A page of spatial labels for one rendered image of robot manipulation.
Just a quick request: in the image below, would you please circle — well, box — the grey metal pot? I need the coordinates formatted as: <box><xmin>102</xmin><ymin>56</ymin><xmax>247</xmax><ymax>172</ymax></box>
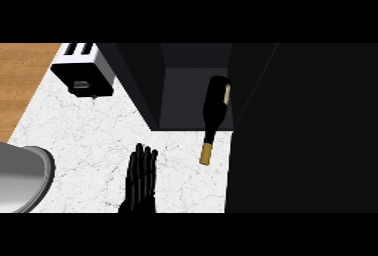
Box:
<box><xmin>0</xmin><ymin>141</ymin><xmax>56</xmax><ymax>214</ymax></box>

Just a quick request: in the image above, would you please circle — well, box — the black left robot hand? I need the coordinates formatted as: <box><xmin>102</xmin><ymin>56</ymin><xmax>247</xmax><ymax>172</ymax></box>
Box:
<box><xmin>117</xmin><ymin>142</ymin><xmax>160</xmax><ymax>214</ymax></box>

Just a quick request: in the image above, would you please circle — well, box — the dark grey open cabinet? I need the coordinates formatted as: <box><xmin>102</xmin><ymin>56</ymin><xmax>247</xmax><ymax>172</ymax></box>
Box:
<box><xmin>96</xmin><ymin>42</ymin><xmax>281</xmax><ymax>132</ymax></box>

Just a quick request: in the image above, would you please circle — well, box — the black wine bottle gold cap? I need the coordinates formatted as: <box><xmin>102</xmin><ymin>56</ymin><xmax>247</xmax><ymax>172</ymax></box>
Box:
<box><xmin>198</xmin><ymin>75</ymin><xmax>233</xmax><ymax>166</ymax></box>

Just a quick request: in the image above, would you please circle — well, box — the white and black toaster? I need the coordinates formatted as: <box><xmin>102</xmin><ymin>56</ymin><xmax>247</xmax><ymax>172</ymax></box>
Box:
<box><xmin>49</xmin><ymin>42</ymin><xmax>118</xmax><ymax>99</ymax></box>

